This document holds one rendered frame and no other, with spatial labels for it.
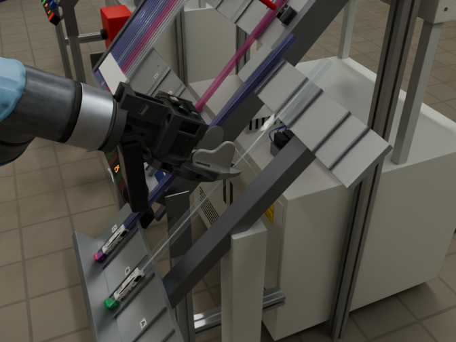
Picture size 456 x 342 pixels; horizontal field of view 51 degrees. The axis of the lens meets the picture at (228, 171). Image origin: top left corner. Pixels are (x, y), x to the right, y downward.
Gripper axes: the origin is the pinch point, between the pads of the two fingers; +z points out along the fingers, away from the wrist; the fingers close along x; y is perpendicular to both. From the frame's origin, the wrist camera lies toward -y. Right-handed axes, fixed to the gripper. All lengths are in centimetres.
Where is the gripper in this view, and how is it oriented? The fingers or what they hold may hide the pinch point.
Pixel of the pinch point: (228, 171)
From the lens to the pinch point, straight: 71.2
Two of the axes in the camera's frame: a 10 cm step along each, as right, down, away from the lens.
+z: 8.0, 2.1, 5.5
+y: 4.6, -8.1, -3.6
